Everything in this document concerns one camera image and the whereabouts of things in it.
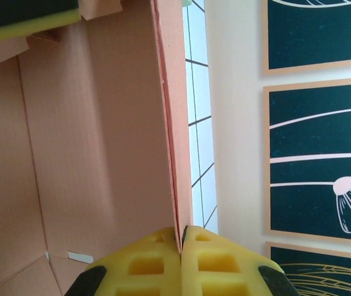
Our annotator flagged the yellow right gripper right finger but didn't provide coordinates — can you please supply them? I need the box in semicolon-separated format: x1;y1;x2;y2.
181;224;299;296

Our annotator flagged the pink paper box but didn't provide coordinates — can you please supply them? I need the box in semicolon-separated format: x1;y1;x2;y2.
0;0;194;296

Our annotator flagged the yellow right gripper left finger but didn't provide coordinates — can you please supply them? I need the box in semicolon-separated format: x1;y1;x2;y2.
67;226;182;296

